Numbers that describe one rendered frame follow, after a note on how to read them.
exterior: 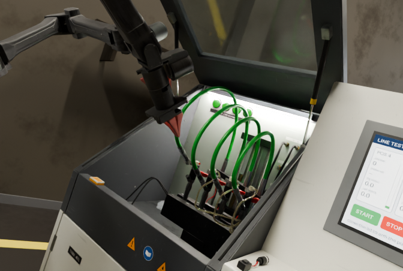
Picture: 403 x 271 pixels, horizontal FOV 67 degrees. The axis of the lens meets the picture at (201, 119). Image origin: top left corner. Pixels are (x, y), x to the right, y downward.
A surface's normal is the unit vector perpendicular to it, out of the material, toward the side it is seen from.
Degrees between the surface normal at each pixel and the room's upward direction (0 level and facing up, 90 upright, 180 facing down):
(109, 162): 90
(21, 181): 90
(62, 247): 90
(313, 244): 76
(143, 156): 90
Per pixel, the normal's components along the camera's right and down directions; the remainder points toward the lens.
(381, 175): -0.48, -0.40
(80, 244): -0.58, -0.18
